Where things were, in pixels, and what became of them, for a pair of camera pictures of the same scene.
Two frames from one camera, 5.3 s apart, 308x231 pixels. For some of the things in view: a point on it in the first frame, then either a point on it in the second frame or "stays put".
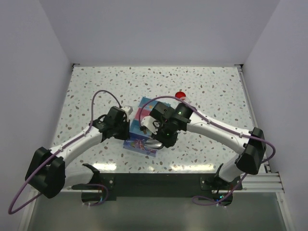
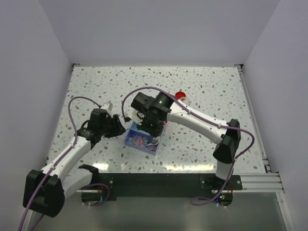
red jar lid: x=180 y=94 stays put
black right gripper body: x=166 y=133 → x=151 y=125
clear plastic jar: x=184 y=98 stays put
